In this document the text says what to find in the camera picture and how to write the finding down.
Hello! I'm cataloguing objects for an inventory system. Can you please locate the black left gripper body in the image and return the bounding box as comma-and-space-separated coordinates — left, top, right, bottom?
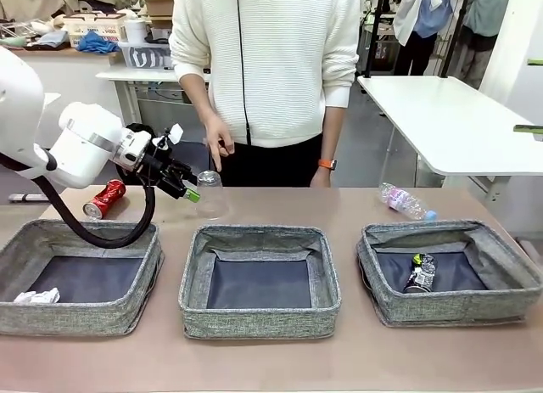
139, 154, 193, 199

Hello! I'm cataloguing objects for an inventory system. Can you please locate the clear plastic cup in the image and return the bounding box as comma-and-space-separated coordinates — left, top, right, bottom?
195, 170, 231, 221

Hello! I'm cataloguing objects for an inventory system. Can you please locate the clear plastic water bottle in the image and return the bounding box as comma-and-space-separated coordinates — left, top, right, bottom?
378, 181, 439, 222

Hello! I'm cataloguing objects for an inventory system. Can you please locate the white paper ball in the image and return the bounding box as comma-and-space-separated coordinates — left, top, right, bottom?
13, 286, 62, 305

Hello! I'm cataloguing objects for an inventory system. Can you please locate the crushed black drink can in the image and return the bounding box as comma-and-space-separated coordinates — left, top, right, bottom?
402, 251, 439, 295

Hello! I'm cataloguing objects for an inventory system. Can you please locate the person's right forearm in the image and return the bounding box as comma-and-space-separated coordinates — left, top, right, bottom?
177, 72, 221, 121

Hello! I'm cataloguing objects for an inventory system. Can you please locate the person's left forearm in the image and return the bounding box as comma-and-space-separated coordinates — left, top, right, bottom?
317, 104, 347, 161

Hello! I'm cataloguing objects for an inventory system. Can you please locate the person's right hand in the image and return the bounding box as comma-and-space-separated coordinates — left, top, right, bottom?
203, 114, 236, 172

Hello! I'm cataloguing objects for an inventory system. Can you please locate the person's left hand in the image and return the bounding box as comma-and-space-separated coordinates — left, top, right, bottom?
310, 167, 332, 189

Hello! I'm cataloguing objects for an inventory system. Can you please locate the black backpack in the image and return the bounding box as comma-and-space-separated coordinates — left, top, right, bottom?
115, 122, 165, 186

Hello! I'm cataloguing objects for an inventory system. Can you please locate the person in green top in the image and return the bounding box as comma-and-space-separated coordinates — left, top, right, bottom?
460, 0, 514, 91

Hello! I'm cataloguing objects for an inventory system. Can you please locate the crushed red drink can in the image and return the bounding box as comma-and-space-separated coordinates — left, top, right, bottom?
82, 178, 129, 222

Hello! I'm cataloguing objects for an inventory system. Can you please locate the large white table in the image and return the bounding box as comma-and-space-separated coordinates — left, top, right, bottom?
357, 74, 543, 204

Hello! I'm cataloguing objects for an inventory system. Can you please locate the black stand pole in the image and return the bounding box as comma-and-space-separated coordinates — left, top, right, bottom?
363, 0, 394, 78
439, 0, 474, 78

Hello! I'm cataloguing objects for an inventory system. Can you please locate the white desk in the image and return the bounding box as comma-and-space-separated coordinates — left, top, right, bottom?
95, 67, 211, 135

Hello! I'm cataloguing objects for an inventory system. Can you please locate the clear plastic storage box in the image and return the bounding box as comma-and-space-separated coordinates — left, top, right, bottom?
118, 42, 175, 70

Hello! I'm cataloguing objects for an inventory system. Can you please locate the person in white jacket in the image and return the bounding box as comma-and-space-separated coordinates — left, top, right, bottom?
392, 0, 455, 76

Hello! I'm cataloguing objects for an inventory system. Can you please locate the person in white sweater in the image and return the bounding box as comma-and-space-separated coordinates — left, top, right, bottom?
168, 0, 361, 188

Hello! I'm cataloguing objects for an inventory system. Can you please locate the grey fabric basket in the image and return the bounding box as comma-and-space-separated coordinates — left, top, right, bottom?
0, 217, 165, 338
178, 224, 343, 340
355, 219, 543, 328

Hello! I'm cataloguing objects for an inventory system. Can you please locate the wood topped white counter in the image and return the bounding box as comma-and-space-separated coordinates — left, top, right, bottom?
8, 47, 128, 150

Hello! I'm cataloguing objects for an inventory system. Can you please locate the white cylinder container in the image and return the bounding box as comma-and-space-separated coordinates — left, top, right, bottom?
124, 19, 148, 44

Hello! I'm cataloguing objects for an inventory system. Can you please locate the blue cloth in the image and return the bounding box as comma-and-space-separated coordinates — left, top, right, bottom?
76, 31, 121, 54

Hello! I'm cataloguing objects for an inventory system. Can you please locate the white plastic crate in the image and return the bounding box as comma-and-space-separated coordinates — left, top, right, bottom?
63, 11, 128, 46

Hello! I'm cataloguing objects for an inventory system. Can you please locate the cardboard box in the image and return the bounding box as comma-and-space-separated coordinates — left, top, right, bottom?
143, 0, 175, 19

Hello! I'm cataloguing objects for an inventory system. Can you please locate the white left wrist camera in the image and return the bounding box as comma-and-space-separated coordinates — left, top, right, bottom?
151, 123, 185, 151

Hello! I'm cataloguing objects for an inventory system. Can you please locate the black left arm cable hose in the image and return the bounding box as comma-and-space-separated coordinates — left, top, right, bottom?
0, 149, 157, 250

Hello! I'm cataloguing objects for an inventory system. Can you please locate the black hanging cord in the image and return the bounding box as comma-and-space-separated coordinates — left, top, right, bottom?
235, 0, 252, 147

